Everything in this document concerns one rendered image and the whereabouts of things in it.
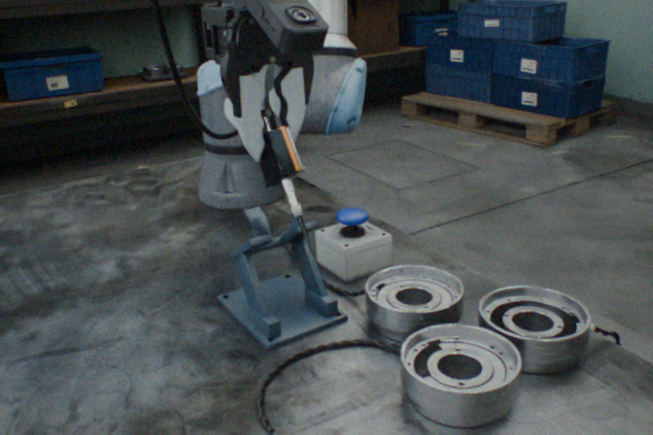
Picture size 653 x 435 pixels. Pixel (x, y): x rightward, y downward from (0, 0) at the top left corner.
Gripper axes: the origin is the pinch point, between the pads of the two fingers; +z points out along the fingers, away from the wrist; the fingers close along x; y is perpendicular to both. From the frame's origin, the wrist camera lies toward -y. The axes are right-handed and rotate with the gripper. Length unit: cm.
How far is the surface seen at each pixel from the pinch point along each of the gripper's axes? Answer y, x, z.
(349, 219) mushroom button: 4.4, -11.8, 12.6
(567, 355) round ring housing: -25.1, -15.7, 17.4
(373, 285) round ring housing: -4.9, -8.6, 16.7
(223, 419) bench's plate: -12.0, 13.2, 19.6
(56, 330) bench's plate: 12.4, 22.0, 19.6
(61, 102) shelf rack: 323, -40, 57
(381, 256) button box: 2.1, -15.0, 17.7
